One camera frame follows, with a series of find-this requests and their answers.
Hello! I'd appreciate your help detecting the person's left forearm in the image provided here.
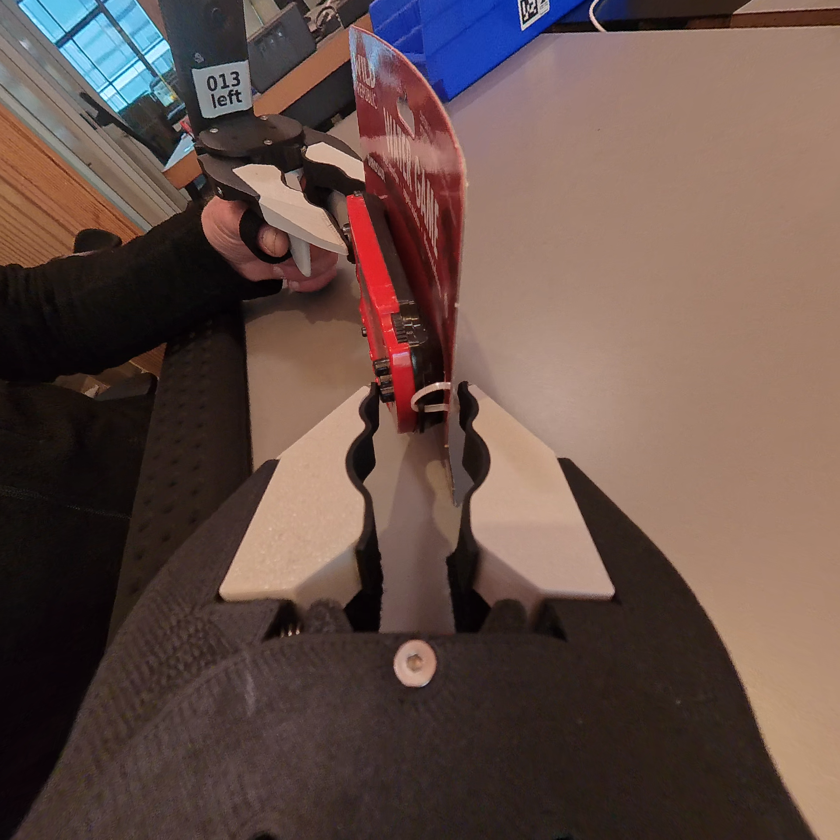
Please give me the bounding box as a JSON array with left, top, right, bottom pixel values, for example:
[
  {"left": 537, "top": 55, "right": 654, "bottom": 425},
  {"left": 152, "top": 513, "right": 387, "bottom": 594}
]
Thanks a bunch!
[{"left": 0, "top": 203, "right": 284, "bottom": 383}]

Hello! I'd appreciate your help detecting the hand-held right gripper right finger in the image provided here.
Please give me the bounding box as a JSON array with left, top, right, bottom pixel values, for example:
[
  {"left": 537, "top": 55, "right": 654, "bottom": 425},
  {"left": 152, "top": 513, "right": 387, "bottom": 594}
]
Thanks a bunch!
[{"left": 446, "top": 381, "right": 616, "bottom": 634}]

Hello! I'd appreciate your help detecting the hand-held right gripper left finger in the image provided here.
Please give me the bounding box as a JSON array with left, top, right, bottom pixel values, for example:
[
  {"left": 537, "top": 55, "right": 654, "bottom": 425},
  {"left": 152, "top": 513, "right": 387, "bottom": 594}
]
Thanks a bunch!
[{"left": 218, "top": 382, "right": 385, "bottom": 634}]

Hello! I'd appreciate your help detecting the blue plastic bin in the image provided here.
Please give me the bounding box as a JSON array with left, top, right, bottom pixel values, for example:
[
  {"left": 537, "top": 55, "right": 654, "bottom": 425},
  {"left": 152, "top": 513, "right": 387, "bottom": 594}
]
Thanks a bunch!
[{"left": 367, "top": 0, "right": 592, "bottom": 102}]

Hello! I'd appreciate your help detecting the person's left hand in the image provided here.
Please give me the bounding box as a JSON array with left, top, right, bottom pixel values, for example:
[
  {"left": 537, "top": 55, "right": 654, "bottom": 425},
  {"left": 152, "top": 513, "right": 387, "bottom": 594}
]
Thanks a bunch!
[{"left": 199, "top": 196, "right": 340, "bottom": 294}]

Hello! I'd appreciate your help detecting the person's dark clothing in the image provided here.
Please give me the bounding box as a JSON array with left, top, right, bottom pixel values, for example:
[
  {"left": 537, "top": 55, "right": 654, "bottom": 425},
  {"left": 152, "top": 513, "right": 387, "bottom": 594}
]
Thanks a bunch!
[{"left": 0, "top": 379, "right": 158, "bottom": 824}]

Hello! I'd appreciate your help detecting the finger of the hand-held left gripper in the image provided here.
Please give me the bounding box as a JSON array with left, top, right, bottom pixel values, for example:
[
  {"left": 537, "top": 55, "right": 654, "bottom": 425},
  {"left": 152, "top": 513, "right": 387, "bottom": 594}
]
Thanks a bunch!
[
  {"left": 231, "top": 163, "right": 350, "bottom": 278},
  {"left": 302, "top": 139, "right": 367, "bottom": 212}
]

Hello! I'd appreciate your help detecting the red handheld toy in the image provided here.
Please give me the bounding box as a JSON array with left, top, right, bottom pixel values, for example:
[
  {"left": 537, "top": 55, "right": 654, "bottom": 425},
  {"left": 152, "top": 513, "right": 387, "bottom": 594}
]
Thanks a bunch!
[{"left": 338, "top": 26, "right": 475, "bottom": 509}]

